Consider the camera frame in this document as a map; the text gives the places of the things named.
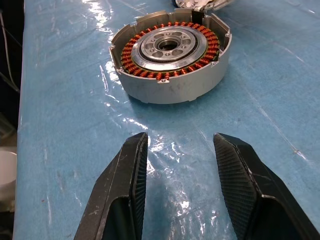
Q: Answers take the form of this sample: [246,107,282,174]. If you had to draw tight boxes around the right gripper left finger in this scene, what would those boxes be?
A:
[73,131,149,240]

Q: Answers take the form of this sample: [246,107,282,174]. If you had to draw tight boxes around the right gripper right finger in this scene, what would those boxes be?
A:
[212,132,317,240]

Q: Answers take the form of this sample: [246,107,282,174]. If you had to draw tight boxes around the silver motor housing copper windings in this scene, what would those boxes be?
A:
[108,7,230,105]

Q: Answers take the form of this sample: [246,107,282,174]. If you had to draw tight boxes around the round silver motor lid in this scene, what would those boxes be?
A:
[174,0,236,12]

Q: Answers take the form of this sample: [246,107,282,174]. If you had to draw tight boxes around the blue table mat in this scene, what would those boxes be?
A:
[12,0,320,240]

